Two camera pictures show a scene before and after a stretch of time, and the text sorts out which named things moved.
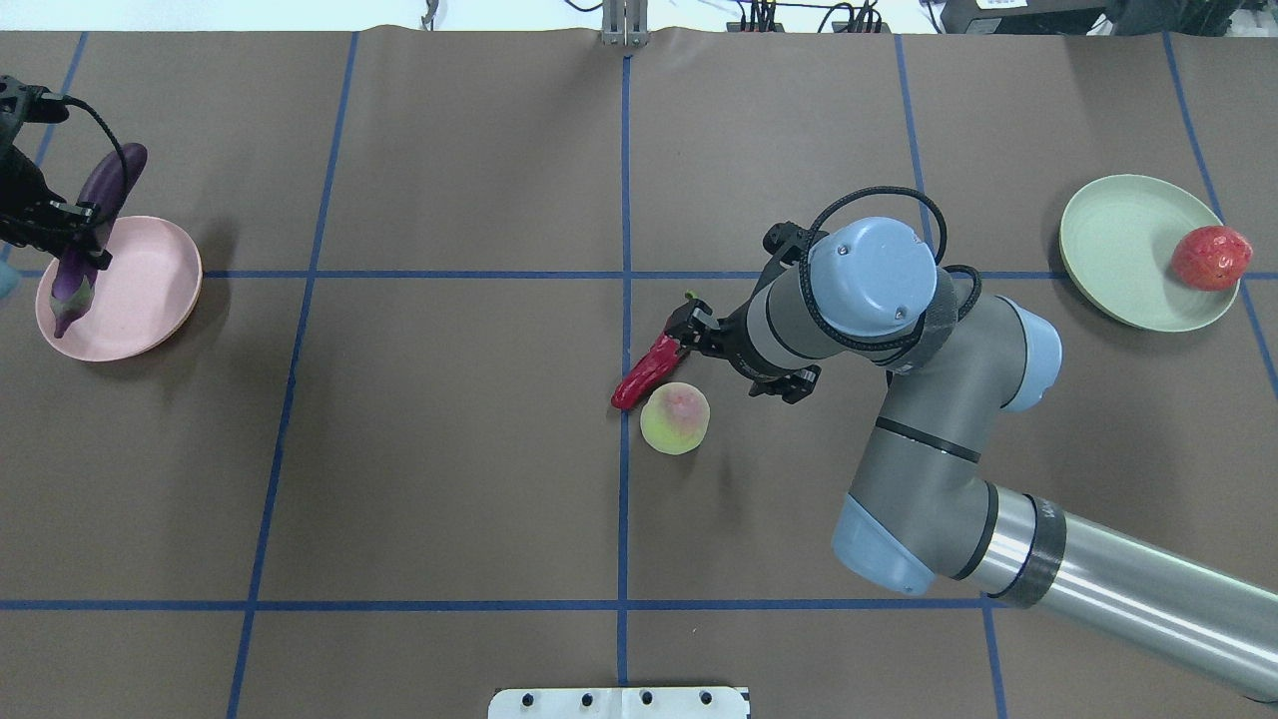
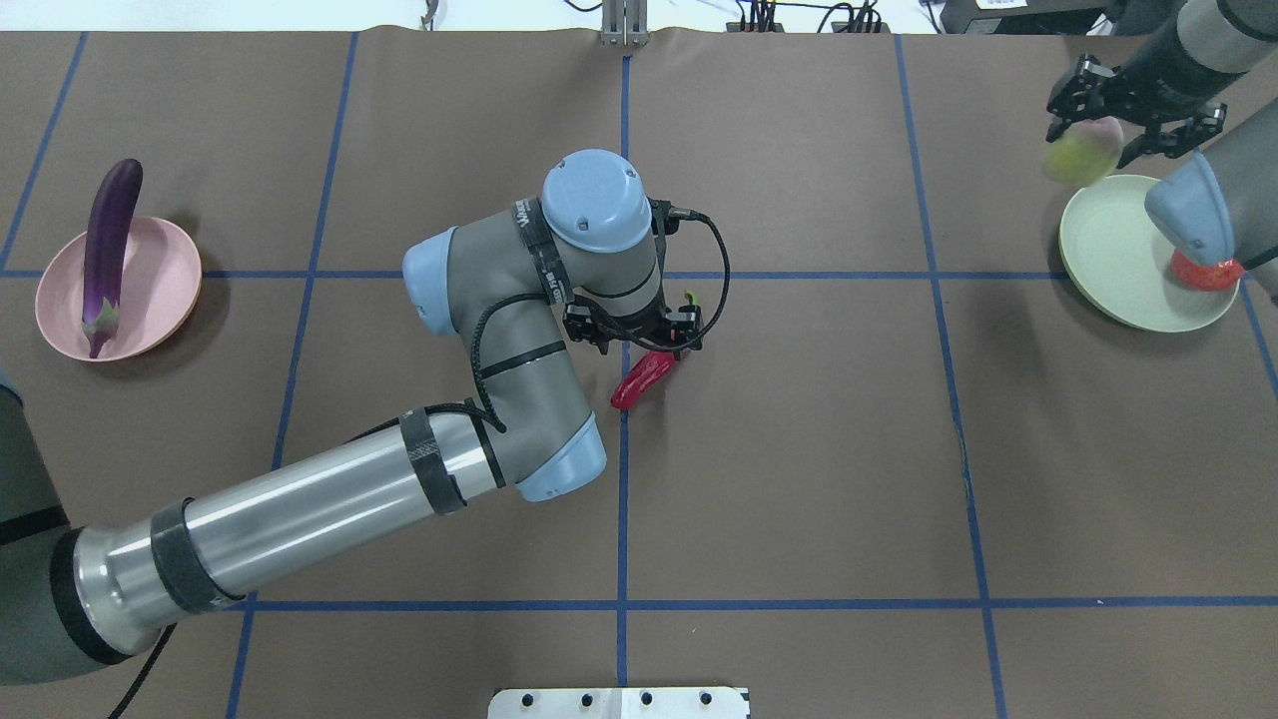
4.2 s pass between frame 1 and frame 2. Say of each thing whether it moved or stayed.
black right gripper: moved
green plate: stayed
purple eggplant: moved
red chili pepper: stayed
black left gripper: moved
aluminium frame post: stayed
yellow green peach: moved
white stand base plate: stayed
